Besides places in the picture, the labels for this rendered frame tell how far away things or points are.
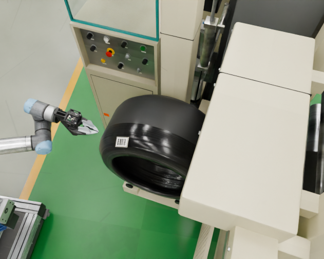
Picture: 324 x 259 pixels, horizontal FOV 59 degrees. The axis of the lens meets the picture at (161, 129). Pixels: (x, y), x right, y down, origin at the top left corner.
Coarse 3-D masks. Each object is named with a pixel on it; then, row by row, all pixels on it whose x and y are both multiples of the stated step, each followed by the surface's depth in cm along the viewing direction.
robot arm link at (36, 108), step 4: (28, 100) 133; (32, 100) 134; (36, 100) 134; (24, 104) 133; (28, 104) 132; (32, 104) 132; (36, 104) 133; (40, 104) 133; (44, 104) 133; (48, 104) 135; (24, 108) 133; (28, 108) 132; (32, 108) 132; (36, 108) 132; (40, 108) 132; (44, 108) 132; (28, 112) 133; (32, 112) 133; (36, 112) 132; (40, 112) 132; (44, 112) 132; (32, 116) 136; (36, 116) 134; (40, 116) 133
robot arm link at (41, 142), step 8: (40, 128) 137; (24, 136) 134; (32, 136) 134; (40, 136) 135; (48, 136) 137; (0, 144) 129; (8, 144) 130; (16, 144) 131; (24, 144) 132; (32, 144) 133; (40, 144) 133; (48, 144) 134; (0, 152) 129; (8, 152) 131; (16, 152) 133; (40, 152) 135; (48, 152) 136
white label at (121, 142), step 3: (117, 138) 113; (120, 138) 112; (123, 138) 111; (126, 138) 110; (117, 141) 113; (120, 141) 112; (123, 141) 111; (126, 141) 110; (117, 144) 112; (120, 144) 111; (123, 144) 110; (126, 144) 110
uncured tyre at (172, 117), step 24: (144, 96) 121; (120, 120) 118; (144, 120) 112; (168, 120) 111; (192, 120) 114; (144, 144) 108; (168, 144) 107; (192, 144) 110; (120, 168) 148; (144, 168) 157; (168, 168) 112; (168, 192) 143
